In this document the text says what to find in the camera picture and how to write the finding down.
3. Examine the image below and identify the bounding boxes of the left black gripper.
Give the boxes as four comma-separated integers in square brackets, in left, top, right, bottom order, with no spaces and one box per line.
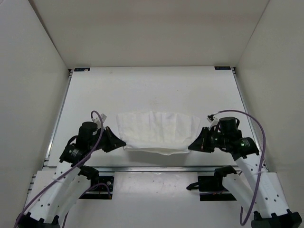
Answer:
[91,123,127,150]

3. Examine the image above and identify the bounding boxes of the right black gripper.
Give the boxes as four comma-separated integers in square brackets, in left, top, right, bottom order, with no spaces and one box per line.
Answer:
[188,127,227,153]

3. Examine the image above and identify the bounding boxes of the white pleated skirt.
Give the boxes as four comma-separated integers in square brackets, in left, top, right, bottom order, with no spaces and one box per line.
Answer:
[116,111,201,155]

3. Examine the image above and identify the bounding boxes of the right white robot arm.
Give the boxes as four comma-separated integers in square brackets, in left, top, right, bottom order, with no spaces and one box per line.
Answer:
[189,115,302,228]

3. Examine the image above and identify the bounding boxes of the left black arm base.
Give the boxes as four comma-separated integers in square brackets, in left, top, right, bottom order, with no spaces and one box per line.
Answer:
[80,173,114,200]

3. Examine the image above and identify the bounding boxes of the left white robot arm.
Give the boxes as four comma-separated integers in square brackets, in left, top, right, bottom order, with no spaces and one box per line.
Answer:
[14,122,126,228]

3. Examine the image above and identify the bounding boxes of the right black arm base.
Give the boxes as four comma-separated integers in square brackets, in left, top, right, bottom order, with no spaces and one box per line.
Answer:
[186,165,242,201]

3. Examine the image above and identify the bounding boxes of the right blue corner label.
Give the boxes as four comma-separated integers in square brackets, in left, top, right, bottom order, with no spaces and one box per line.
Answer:
[214,66,231,70]

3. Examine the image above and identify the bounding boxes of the blue corner label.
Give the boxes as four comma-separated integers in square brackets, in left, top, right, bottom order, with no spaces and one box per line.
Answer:
[74,67,90,72]
[214,66,231,70]

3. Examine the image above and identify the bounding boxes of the left blue corner label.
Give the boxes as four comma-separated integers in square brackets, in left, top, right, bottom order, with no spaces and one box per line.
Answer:
[74,67,90,72]

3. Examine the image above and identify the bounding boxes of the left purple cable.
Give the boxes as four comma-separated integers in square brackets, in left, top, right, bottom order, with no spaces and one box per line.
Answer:
[13,110,112,228]

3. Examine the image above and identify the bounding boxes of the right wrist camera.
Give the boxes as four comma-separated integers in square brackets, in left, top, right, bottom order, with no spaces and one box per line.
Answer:
[207,113,219,124]

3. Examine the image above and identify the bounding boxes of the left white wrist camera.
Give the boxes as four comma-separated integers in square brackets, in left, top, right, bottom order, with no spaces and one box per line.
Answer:
[100,114,107,123]

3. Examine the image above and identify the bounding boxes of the left aluminium side rail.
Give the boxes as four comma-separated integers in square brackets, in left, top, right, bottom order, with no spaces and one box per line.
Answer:
[42,69,74,167]

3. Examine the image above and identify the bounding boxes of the aluminium side rail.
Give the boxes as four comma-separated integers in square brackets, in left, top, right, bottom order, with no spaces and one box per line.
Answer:
[42,69,74,167]
[232,67,258,143]

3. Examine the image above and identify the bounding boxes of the right aluminium side rail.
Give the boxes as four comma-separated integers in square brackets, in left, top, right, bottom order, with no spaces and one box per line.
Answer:
[232,67,258,143]

